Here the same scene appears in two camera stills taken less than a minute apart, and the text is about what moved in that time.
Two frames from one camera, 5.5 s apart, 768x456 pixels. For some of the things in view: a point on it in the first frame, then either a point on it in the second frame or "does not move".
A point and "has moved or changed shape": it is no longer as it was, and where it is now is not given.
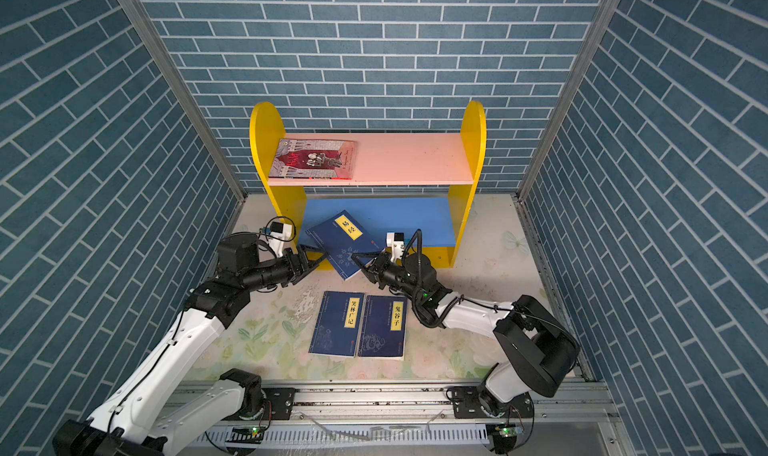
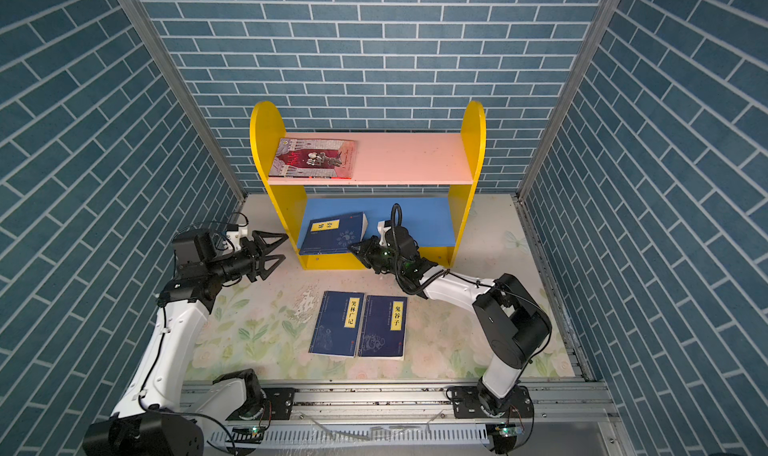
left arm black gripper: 301,262 to 255,260
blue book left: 338,323 does not move
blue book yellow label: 341,237 has moved or changed shape
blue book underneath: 384,328 does not move
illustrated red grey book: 313,159 does not move
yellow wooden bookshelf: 419,187 does not move
